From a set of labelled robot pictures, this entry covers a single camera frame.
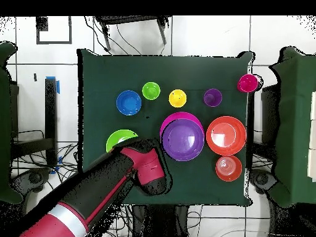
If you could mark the large pink bowl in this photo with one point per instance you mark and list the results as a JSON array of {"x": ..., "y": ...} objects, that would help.
[{"x": 177, "y": 115}]

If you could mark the purple bowl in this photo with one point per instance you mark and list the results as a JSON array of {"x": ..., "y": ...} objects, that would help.
[{"x": 182, "y": 140}]

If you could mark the green bowl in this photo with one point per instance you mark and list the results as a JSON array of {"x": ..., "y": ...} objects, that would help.
[{"x": 116, "y": 138}]

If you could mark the large orange bowl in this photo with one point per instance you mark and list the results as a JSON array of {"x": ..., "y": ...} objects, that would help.
[{"x": 212, "y": 148}]

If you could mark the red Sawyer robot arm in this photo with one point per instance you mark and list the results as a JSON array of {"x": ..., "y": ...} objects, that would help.
[{"x": 103, "y": 180}]

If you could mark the yellow cup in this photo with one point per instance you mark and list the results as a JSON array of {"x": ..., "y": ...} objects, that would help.
[{"x": 177, "y": 98}]

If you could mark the blue bowl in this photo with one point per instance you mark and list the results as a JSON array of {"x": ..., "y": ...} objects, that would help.
[{"x": 128, "y": 103}]

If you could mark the green cup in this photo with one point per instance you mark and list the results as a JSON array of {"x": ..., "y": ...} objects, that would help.
[{"x": 151, "y": 90}]

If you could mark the dark green tablecloth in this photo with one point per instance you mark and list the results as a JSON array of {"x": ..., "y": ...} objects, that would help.
[{"x": 148, "y": 69}]

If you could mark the purple cup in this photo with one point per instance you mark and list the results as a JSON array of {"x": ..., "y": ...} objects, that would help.
[{"x": 212, "y": 97}]

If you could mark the small orange bowl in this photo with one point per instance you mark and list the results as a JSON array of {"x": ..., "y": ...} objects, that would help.
[{"x": 228, "y": 168}]

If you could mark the pink cup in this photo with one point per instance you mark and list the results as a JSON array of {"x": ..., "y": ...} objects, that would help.
[{"x": 247, "y": 83}]

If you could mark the blue tape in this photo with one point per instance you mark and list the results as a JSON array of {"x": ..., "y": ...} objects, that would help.
[{"x": 58, "y": 86}]

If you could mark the black stool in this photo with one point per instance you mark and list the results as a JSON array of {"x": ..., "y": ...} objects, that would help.
[{"x": 128, "y": 19}]

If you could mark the green cloth side table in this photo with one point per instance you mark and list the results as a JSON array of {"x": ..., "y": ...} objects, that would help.
[
  {"x": 5, "y": 123},
  {"x": 296, "y": 123}
]

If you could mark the black metal post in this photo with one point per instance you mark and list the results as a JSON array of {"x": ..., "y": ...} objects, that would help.
[{"x": 251, "y": 118}]

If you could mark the black metal frame beam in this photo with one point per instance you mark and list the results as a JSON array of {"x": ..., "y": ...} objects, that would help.
[{"x": 50, "y": 111}]

